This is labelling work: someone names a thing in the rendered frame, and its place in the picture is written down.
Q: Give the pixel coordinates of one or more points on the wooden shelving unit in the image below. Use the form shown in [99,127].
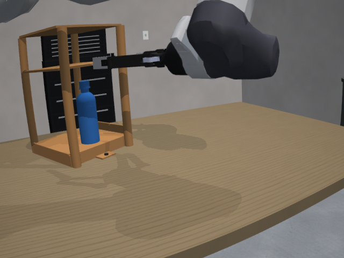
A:
[112,136]

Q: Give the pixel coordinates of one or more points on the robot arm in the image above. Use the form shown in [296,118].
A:
[218,40]

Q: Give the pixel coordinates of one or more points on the blue bottle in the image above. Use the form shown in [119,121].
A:
[87,115]

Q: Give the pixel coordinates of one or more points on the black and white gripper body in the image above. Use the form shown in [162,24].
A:
[171,59]

